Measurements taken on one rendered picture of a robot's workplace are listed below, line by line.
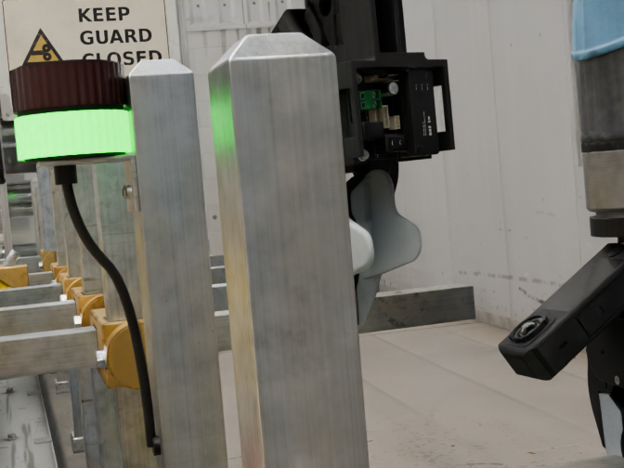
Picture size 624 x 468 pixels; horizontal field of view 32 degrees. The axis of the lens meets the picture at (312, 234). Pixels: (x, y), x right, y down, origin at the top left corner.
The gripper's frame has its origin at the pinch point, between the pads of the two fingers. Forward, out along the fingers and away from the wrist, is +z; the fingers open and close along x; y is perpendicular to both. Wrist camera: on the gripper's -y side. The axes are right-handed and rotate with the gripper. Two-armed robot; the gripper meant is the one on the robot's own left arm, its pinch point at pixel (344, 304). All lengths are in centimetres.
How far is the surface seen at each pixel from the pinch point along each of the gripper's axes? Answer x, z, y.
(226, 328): 5.9, 3.6, -24.1
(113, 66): -13.9, -14.6, 0.3
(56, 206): 22, -8, -94
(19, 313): -1, 2, -53
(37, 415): 42, 35, -164
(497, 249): 459, 43, -435
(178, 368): -12.0, 1.7, 0.5
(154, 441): -13.2, 5.7, -0.9
